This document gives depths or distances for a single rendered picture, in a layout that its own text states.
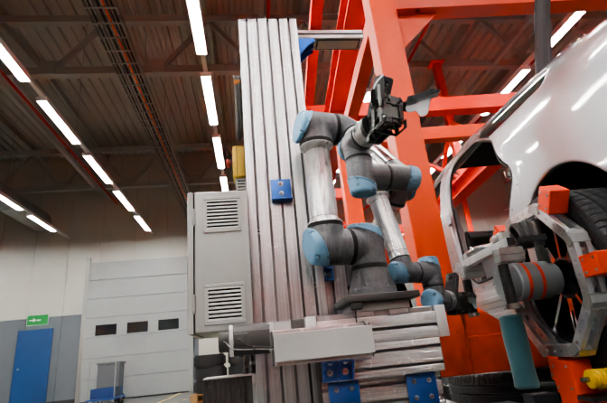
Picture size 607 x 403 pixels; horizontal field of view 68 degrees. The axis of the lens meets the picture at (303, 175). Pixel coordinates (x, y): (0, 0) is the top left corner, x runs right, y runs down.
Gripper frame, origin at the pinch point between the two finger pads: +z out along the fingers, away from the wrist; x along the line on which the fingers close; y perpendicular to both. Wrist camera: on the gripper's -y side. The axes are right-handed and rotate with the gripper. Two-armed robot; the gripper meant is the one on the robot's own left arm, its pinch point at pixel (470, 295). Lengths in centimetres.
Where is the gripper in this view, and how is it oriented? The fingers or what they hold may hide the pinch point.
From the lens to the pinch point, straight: 202.8
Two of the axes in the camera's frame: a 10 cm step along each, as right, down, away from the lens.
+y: 0.9, 9.3, -3.7
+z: 6.8, 2.1, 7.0
